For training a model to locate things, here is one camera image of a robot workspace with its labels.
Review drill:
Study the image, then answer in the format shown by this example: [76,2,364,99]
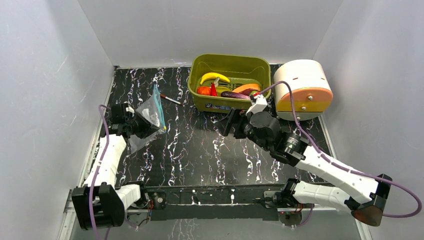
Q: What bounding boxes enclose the red toy chili pepper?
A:
[210,77,220,97]

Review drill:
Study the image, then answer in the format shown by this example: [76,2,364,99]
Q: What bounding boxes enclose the yellow green toy pepper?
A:
[215,85,232,97]

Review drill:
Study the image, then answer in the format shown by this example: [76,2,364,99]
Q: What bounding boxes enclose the purple cable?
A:
[88,104,112,240]
[258,80,423,229]

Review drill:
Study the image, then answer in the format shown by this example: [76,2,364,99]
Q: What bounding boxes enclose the red orange toy tomato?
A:
[196,86,212,96]

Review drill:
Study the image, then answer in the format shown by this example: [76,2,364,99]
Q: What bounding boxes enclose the olive green plastic basket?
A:
[187,54,272,114]

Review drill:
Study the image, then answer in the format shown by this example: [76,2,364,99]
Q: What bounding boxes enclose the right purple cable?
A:
[258,80,423,229]

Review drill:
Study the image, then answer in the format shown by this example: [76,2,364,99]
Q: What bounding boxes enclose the marker pen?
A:
[160,93,183,106]

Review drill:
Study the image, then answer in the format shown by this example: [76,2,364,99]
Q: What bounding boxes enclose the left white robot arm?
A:
[71,103,166,230]

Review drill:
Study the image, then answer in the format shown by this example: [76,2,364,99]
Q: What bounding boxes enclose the orange toy papaya slice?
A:
[232,83,261,95]

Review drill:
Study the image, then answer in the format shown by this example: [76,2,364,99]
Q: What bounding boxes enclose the white orange cylindrical container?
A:
[273,59,334,121]

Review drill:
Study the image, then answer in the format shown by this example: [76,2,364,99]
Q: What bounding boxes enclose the clear zip top bag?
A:
[128,86,167,154]

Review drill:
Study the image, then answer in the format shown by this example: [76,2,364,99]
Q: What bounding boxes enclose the purple toy eggplant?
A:
[220,91,251,101]

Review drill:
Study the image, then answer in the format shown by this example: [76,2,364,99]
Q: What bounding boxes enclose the yellow toy banana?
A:
[200,72,231,85]

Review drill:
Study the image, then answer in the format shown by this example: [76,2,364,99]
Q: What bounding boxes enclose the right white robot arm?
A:
[214,108,391,227]

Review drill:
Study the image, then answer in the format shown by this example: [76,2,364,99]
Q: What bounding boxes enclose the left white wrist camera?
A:
[125,105,135,117]

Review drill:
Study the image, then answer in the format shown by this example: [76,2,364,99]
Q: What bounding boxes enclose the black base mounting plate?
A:
[146,184,285,221]

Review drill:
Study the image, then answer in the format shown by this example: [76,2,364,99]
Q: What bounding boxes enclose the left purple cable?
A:
[88,104,112,240]

